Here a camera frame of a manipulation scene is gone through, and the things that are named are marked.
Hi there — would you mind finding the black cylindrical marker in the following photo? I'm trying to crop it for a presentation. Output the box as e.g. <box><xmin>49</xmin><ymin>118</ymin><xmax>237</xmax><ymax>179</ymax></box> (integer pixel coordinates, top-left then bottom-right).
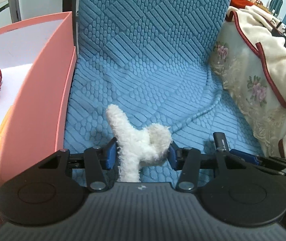
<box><xmin>213</xmin><ymin>132</ymin><xmax>229</xmax><ymax>151</ymax></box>

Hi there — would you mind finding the white fluffy hair claw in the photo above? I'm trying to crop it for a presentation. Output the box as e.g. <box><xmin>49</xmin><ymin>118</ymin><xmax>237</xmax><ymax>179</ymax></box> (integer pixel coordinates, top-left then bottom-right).
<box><xmin>105</xmin><ymin>104</ymin><xmax>172</xmax><ymax>183</ymax></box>

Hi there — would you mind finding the floral lace cushion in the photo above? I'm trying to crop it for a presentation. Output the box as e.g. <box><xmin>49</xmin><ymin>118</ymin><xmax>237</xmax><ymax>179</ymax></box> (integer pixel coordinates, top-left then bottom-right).
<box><xmin>209</xmin><ymin>22</ymin><xmax>286</xmax><ymax>157</ymax></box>

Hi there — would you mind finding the pink cardboard box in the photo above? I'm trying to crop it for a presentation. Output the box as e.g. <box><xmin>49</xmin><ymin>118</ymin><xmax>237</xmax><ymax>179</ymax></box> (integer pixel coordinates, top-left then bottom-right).
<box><xmin>0</xmin><ymin>12</ymin><xmax>77</xmax><ymax>186</ymax></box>

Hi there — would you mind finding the cream red-trimmed garment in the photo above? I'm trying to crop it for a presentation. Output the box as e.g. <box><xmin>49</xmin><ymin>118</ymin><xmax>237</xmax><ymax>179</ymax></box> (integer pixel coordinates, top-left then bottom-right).
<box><xmin>225</xmin><ymin>5</ymin><xmax>286</xmax><ymax>158</ymax></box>

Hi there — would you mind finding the blue textured sofa cover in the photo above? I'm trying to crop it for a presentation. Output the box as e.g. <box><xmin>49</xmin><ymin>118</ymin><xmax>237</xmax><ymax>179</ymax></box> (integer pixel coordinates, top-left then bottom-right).
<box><xmin>63</xmin><ymin>0</ymin><xmax>264</xmax><ymax>188</ymax></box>

